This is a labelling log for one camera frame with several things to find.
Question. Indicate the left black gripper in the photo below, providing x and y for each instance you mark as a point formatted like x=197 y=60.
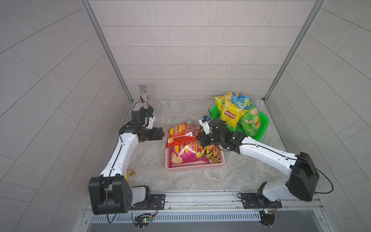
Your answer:
x=153 y=136

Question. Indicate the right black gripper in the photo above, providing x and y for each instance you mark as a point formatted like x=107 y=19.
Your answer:
x=203 y=140

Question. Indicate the black yellow chip bag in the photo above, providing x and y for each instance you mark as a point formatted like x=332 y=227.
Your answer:
x=212 y=153

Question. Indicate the green plastic basket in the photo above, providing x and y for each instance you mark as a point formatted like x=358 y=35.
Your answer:
x=264 y=122

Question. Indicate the yellow lay's chip bag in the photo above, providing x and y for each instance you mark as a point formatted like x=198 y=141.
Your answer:
x=231 y=114
x=221 y=100

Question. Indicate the yellow Lay's chip bag front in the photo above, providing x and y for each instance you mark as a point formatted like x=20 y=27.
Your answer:
x=221 y=100

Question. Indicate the green Lay's chip bag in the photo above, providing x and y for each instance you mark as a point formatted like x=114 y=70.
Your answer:
x=250 y=121

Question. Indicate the pink Lay's chip bag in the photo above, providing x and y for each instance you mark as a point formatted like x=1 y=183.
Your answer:
x=187 y=154

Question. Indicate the red Lay's chip bag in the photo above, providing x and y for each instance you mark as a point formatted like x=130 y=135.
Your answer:
x=182 y=133

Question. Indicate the light blue Lay's chip bag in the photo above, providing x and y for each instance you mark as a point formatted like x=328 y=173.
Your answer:
x=242 y=100

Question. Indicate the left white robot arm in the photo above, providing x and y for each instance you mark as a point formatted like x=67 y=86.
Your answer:
x=110 y=192

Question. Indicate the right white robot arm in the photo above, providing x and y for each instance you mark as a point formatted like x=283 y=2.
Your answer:
x=301 y=175

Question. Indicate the pink plastic basket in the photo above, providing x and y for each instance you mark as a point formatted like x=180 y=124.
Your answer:
x=202 y=166

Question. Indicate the small brass knob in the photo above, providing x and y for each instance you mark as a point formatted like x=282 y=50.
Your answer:
x=131 y=173

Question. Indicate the left circuit board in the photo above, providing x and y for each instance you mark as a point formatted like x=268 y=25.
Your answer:
x=143 y=220

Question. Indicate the circuit board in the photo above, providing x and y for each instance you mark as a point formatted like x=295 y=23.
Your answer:
x=267 y=218
x=143 y=220

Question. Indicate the right circuit board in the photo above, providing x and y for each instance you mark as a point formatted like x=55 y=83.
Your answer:
x=267 y=218

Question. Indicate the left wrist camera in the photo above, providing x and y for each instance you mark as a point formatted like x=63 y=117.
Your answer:
x=149 y=121

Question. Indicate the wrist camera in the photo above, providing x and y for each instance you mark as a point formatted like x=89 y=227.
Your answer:
x=204 y=123
x=149 y=121

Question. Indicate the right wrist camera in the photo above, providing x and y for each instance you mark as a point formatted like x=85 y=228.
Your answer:
x=204 y=123

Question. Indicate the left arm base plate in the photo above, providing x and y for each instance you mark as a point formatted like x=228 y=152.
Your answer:
x=143 y=199

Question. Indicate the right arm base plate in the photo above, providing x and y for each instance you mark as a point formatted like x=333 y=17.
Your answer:
x=258 y=200

